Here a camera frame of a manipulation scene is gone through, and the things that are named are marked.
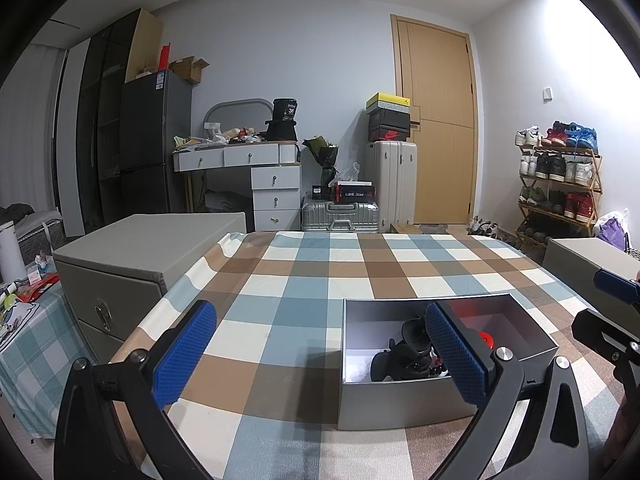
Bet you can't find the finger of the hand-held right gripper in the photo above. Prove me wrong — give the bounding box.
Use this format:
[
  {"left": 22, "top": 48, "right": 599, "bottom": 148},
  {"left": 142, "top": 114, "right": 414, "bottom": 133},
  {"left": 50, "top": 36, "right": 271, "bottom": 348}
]
[
  {"left": 571, "top": 308, "right": 640, "bottom": 377},
  {"left": 594, "top": 269, "right": 640, "bottom": 306}
]

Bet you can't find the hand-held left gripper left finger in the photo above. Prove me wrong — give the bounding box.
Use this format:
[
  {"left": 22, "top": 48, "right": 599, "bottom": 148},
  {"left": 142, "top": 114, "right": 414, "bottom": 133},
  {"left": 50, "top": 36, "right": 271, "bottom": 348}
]
[{"left": 52, "top": 300, "right": 218, "bottom": 480}]

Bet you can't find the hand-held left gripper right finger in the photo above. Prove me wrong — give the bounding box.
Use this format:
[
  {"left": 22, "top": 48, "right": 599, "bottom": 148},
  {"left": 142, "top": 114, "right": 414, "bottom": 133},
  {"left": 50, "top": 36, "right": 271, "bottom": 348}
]
[{"left": 424, "top": 301, "right": 592, "bottom": 480}]

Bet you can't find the silver cardboard box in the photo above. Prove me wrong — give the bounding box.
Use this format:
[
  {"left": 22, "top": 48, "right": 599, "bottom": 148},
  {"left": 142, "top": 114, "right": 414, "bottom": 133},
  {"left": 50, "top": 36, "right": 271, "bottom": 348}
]
[{"left": 337, "top": 292, "right": 560, "bottom": 431}]

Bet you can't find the person's right hand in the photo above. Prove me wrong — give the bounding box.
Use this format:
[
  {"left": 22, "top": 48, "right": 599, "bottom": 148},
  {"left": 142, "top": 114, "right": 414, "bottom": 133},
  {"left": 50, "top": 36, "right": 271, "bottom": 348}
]
[{"left": 602, "top": 392, "right": 640, "bottom": 468}]

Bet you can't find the purple bag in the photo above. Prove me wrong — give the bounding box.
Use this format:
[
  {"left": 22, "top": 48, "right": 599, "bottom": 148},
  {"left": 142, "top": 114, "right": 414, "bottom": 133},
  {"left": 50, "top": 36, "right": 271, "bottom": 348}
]
[{"left": 597, "top": 210, "right": 634, "bottom": 252}]

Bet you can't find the pair of floor shoes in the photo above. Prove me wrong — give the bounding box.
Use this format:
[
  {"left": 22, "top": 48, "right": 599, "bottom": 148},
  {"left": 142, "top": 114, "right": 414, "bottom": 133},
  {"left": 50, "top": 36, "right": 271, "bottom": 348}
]
[{"left": 467, "top": 216, "right": 516, "bottom": 242}]

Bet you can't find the wooden shoe rack with shoes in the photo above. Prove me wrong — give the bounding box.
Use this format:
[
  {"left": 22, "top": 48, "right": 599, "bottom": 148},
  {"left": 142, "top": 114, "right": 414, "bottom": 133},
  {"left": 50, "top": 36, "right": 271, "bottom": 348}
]
[{"left": 515, "top": 121, "right": 601, "bottom": 248}]

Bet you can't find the checked tablecloth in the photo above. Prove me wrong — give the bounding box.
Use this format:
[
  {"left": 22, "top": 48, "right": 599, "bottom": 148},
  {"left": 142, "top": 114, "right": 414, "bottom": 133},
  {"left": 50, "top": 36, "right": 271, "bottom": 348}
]
[{"left": 107, "top": 230, "right": 640, "bottom": 480}]

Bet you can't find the green checked side table cloth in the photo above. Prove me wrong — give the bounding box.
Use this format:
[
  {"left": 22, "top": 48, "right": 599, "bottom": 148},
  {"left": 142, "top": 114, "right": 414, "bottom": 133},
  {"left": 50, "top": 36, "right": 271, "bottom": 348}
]
[{"left": 0, "top": 280, "right": 87, "bottom": 442}]

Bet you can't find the red packet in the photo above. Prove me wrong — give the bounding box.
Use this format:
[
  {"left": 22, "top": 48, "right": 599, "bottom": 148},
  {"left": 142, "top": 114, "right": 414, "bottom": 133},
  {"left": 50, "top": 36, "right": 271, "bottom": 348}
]
[{"left": 17, "top": 272, "right": 61, "bottom": 304}]

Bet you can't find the silver suitcase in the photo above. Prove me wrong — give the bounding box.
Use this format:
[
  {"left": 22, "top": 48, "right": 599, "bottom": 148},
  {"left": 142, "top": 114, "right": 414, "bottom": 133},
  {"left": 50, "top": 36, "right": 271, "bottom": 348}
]
[{"left": 301, "top": 199, "right": 381, "bottom": 234}]

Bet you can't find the beige upright suitcase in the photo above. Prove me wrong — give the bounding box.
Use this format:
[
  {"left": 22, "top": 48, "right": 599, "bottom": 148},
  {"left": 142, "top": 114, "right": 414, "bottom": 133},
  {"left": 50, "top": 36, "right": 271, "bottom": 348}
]
[{"left": 365, "top": 141, "right": 419, "bottom": 226}]

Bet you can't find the white dressing table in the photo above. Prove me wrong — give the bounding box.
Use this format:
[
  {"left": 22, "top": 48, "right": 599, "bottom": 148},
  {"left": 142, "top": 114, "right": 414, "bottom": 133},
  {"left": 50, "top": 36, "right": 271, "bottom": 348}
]
[{"left": 172, "top": 141, "right": 304, "bottom": 232}]

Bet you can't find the red and black flat box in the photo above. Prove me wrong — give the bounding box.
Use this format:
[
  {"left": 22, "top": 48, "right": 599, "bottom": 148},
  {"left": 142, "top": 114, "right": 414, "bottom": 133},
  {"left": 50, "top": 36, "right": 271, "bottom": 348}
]
[{"left": 334, "top": 181, "right": 376, "bottom": 204}]

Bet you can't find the wooden door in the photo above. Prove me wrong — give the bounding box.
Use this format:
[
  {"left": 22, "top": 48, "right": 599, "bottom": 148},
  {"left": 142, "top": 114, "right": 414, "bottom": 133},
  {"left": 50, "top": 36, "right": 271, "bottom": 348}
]
[{"left": 390, "top": 15, "right": 476, "bottom": 226}]

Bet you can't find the white thermos bottle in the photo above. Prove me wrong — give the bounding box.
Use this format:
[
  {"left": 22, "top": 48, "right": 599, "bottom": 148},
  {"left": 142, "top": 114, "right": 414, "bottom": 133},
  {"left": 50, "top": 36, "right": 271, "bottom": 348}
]
[{"left": 0, "top": 220, "right": 27, "bottom": 284}]

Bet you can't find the dark grey fridge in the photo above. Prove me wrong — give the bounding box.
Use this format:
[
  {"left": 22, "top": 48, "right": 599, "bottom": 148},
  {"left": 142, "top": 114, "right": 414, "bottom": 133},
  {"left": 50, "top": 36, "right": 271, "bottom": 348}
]
[{"left": 119, "top": 69, "right": 194, "bottom": 214}]

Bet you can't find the dark jacket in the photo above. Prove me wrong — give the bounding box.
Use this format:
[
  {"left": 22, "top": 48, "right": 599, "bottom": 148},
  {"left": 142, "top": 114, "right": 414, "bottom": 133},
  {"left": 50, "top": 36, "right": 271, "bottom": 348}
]
[{"left": 0, "top": 203, "right": 37, "bottom": 227}]

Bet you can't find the black shoe box red logo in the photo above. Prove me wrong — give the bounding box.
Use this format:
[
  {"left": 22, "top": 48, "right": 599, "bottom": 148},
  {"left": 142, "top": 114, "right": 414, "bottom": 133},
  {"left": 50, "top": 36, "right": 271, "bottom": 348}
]
[{"left": 367, "top": 125, "right": 411, "bottom": 144}]

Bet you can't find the dark flower bouquet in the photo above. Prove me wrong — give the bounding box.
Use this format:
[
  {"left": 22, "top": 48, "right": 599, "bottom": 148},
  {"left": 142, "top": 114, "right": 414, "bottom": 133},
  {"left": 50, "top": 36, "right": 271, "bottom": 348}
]
[{"left": 301, "top": 135, "right": 340, "bottom": 187}]

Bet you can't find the plain black shoe box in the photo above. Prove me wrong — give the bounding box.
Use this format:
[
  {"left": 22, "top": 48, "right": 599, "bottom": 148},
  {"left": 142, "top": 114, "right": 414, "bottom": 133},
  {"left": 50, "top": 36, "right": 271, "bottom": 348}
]
[{"left": 366, "top": 109, "right": 412, "bottom": 129}]

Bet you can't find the dark wardrobe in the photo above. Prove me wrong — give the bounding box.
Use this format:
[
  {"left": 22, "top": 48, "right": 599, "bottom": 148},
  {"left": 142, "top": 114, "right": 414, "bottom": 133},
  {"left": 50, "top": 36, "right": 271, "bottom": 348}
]
[{"left": 75, "top": 7, "right": 167, "bottom": 234}]

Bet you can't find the grey arched mirror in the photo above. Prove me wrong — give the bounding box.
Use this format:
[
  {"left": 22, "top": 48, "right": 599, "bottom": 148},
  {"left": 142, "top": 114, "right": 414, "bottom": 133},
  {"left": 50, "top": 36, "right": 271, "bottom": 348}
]
[{"left": 204, "top": 97, "right": 275, "bottom": 137}]

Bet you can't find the white curtain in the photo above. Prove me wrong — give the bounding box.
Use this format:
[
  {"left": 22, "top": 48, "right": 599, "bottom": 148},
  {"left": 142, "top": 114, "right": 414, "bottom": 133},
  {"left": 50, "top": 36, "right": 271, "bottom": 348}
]
[{"left": 0, "top": 42, "right": 68, "bottom": 216}]

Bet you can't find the open brown cardboard box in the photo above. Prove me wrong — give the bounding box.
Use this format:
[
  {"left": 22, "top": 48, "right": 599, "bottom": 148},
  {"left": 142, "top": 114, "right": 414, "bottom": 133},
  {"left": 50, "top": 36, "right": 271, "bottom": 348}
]
[{"left": 169, "top": 56, "right": 211, "bottom": 85}]

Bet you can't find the tan cardboard panel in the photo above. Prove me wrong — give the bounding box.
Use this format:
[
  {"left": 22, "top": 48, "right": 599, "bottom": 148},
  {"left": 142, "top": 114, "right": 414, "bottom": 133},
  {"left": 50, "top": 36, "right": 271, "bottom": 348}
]
[{"left": 124, "top": 7, "right": 164, "bottom": 84}]

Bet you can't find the grey storage cabinet with ring handle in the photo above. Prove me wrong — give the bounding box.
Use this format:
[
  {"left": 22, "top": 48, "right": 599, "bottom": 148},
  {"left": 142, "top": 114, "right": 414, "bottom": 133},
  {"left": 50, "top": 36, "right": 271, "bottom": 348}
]
[{"left": 52, "top": 212, "right": 247, "bottom": 367}]

